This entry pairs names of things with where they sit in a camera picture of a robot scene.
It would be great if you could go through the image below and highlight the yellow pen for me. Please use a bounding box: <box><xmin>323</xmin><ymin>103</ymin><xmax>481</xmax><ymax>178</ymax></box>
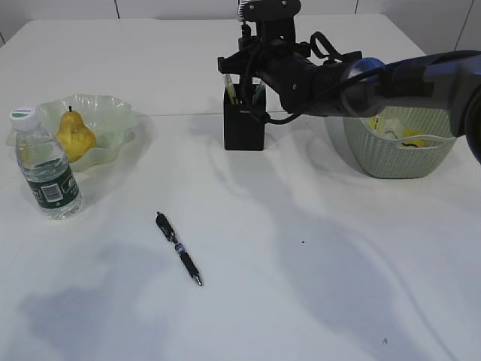
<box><xmin>223</xmin><ymin>74</ymin><xmax>238</xmax><ymax>105</ymax></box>

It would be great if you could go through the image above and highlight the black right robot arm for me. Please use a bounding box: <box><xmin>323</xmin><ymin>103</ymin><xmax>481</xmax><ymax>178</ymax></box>
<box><xmin>217</xmin><ymin>40</ymin><xmax>480</xmax><ymax>159</ymax></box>

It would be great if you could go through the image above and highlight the green wavy glass plate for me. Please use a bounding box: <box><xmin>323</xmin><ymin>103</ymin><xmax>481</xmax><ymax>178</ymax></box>
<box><xmin>5</xmin><ymin>93</ymin><xmax>141</xmax><ymax>174</ymax></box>

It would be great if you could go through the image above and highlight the green woven plastic basket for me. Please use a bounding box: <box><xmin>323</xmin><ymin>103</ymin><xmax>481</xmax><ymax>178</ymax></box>
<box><xmin>343</xmin><ymin>107</ymin><xmax>456</xmax><ymax>179</ymax></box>

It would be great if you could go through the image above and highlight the yellow white waste paper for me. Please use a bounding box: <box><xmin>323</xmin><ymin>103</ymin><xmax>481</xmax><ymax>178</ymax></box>
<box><xmin>367</xmin><ymin>116</ymin><xmax>440</xmax><ymax>148</ymax></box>

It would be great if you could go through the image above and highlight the clear water bottle green label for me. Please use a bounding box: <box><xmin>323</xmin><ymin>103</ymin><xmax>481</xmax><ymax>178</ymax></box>
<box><xmin>10</xmin><ymin>107</ymin><xmax>82</xmax><ymax>220</ymax></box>

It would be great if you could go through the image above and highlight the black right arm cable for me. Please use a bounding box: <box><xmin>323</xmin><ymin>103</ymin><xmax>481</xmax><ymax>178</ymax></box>
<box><xmin>238</xmin><ymin>31</ymin><xmax>384</xmax><ymax>126</ymax></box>

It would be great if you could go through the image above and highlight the black pen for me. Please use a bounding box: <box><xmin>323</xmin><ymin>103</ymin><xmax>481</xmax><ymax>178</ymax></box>
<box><xmin>156</xmin><ymin>212</ymin><xmax>204</xmax><ymax>287</ymax></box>
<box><xmin>241</xmin><ymin>22</ymin><xmax>251</xmax><ymax>41</ymax></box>

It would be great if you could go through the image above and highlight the mint green pen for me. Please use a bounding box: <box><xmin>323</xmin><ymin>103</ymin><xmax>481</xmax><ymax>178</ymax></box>
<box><xmin>252</xmin><ymin>80</ymin><xmax>265</xmax><ymax>105</ymax></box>

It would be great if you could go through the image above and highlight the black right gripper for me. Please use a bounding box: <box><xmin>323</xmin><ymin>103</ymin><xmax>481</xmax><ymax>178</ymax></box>
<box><xmin>216</xmin><ymin>37</ymin><xmax>320</xmax><ymax>114</ymax></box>

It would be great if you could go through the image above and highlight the yellow pear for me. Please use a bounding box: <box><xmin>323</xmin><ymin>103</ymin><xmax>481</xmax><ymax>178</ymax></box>
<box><xmin>56</xmin><ymin>106</ymin><xmax>96</xmax><ymax>163</ymax></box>

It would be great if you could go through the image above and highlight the black square pen holder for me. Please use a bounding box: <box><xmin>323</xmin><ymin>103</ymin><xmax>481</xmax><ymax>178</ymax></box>
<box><xmin>223</xmin><ymin>91</ymin><xmax>265</xmax><ymax>151</ymax></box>

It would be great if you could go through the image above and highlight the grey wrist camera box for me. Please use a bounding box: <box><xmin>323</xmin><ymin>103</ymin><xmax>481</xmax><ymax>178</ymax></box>
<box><xmin>237</xmin><ymin>0</ymin><xmax>301</xmax><ymax>43</ymax></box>

